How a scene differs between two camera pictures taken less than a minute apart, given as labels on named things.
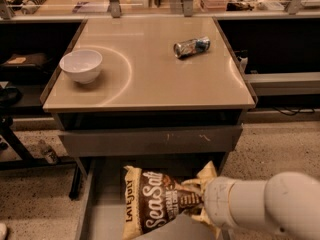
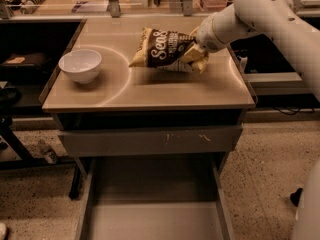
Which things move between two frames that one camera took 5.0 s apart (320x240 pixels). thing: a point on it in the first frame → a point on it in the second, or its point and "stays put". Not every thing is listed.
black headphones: [10, 96] stays put
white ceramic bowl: [82, 65] stays put
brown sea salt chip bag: [151, 200] → [163, 50]
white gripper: [217, 199] → [207, 37]
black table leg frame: [30, 163] stays put
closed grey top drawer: [162, 141] stays put
